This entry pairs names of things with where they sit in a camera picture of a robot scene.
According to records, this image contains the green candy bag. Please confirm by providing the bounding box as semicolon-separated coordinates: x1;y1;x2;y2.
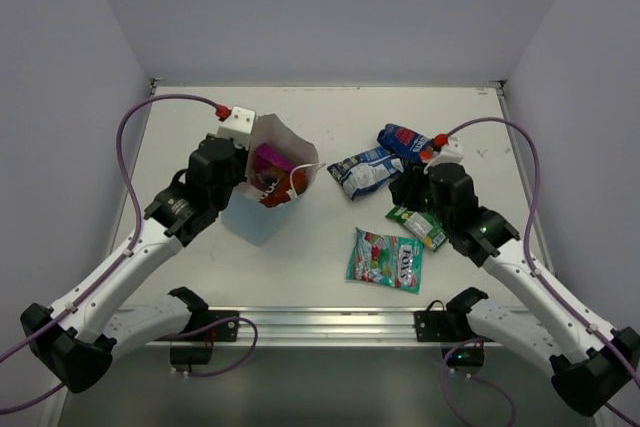
385;206;447;252

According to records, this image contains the purple snack bag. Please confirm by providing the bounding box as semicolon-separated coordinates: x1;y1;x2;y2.
249;143;294;193

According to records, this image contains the navy sweet chilli crisp bag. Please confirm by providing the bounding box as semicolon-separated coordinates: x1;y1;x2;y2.
377;123;433;163

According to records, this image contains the light blue paper bag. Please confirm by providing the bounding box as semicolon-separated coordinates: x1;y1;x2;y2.
221;114;324;246

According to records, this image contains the red Doritos bag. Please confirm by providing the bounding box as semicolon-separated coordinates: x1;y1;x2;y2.
259;170;308;208

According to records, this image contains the blue white snack bag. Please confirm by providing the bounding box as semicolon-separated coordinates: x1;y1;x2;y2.
327;147;404;201

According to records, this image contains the teal Fox's candy bag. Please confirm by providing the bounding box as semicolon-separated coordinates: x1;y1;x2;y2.
346;228;424;294

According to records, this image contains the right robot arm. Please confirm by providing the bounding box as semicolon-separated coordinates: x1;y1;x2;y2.
389;163;639;417

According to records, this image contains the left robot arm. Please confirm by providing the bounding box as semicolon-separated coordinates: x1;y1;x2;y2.
20;136;248;393

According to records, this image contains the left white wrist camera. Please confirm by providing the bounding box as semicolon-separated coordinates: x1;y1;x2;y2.
216;106;256;150

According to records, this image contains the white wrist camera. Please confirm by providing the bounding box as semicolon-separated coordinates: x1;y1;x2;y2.
216;106;256;150
420;134;464;171

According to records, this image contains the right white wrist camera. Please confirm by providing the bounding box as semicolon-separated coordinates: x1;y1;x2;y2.
420;134;464;171

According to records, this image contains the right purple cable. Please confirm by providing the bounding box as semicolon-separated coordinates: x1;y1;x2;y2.
433;116;640;423

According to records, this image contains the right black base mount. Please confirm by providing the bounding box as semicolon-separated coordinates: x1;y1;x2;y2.
413;300;516;427

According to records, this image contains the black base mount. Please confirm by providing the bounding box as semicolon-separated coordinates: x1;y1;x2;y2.
413;300;516;427
166;310;259;379

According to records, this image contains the aluminium front rail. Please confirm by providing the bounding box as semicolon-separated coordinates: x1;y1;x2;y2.
119;304;551;346

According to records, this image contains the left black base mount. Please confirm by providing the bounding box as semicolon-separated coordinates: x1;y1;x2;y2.
166;310;259;379

